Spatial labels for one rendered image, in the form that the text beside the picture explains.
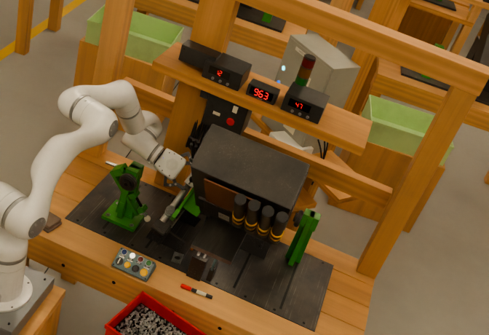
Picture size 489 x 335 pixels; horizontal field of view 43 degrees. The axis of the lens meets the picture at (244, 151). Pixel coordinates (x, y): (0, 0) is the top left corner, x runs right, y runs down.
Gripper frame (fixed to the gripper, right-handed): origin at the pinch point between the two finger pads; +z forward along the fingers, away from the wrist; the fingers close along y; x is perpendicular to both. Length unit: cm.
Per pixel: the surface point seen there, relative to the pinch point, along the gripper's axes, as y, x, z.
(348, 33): 73, -36, 16
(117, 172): -14.4, 3.9, -25.4
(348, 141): 44, -23, 41
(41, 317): -72, -17, -14
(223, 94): 33.2, -12.4, -8.8
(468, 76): 83, -46, 60
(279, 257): -3, 20, 51
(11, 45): 39, 288, -196
